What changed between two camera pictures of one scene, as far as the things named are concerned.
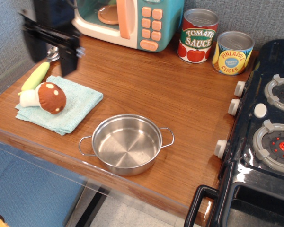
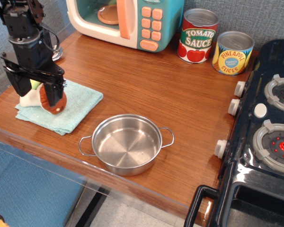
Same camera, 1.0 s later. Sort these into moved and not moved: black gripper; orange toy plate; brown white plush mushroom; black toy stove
Moved: black gripper
Not moved: brown white plush mushroom; orange toy plate; black toy stove
